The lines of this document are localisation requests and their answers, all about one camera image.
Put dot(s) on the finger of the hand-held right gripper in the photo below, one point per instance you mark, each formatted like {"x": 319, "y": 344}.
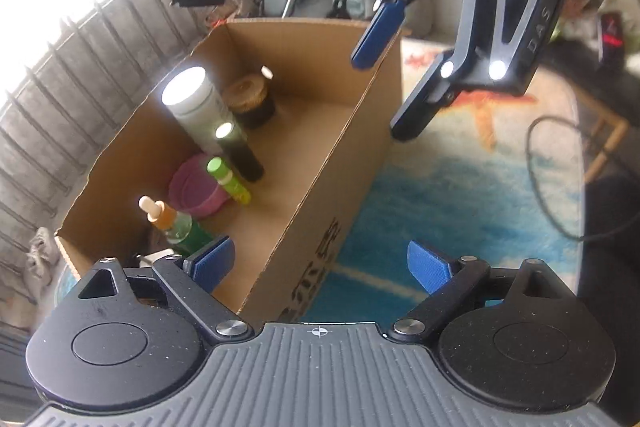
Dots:
{"x": 377, "y": 34}
{"x": 425, "y": 112}

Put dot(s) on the small green-capped tube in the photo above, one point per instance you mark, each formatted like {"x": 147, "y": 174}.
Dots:
{"x": 230, "y": 184}

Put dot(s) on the dark jar with woven lid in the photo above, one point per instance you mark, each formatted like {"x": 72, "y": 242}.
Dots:
{"x": 250, "y": 102}

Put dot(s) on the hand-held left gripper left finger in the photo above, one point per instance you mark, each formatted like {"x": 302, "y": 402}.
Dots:
{"x": 212, "y": 264}

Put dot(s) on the white sneaker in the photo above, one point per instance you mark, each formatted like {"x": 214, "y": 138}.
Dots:
{"x": 42, "y": 252}

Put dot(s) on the white pill bottle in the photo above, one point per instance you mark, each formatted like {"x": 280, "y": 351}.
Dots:
{"x": 195, "y": 112}

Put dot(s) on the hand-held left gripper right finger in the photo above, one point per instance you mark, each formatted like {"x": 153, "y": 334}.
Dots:
{"x": 427, "y": 267}

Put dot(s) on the dropper bottle with orange collar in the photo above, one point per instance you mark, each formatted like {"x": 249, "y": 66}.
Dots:
{"x": 175, "y": 224}

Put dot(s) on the dark bottle with white cap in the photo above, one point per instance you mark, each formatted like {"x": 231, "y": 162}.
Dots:
{"x": 245, "y": 159}

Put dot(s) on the metal balcony railing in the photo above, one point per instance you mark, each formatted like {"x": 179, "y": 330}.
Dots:
{"x": 100, "y": 32}

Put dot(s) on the cardboard box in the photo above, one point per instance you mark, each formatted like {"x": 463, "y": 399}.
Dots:
{"x": 330, "y": 132}

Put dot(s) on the black device with red display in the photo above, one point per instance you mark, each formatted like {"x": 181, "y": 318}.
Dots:
{"x": 611, "y": 38}

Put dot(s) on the small white charger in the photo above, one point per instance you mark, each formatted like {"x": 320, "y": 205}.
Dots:
{"x": 160, "y": 257}

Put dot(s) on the pink tape roll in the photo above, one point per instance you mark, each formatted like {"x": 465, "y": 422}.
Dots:
{"x": 190, "y": 196}

